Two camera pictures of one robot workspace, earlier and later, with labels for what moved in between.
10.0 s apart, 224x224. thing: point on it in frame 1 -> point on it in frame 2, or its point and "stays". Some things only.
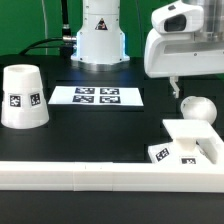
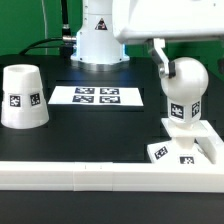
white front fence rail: (111, 177) stays
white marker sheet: (96, 95) stays
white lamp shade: (24, 103) stays
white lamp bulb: (198, 108) -> (184, 91)
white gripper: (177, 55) -> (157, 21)
